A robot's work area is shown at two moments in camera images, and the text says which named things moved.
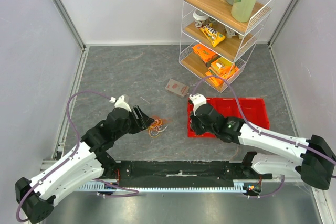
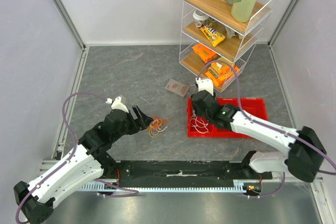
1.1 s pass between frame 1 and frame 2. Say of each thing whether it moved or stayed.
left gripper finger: stayed
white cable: moved
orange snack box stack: stayed
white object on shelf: stayed
